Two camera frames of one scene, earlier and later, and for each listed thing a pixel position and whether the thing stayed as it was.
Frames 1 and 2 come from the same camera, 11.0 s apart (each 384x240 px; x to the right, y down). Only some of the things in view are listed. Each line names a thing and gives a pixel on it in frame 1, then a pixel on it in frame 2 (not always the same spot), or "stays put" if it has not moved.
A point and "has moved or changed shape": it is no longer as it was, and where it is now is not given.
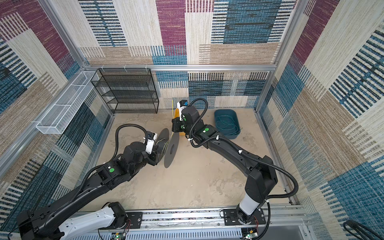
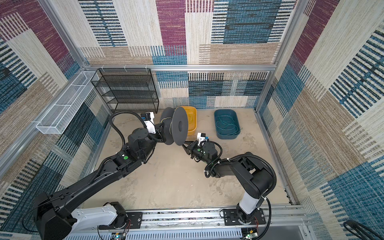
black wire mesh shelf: x=127 y=90 stays put
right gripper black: x=177 y=121 → x=192 y=147
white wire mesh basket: x=57 y=119 stays put
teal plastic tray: x=227 y=122 stays put
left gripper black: x=154 y=156 → x=159 y=131
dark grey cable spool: x=168 y=147 has moved or changed shape
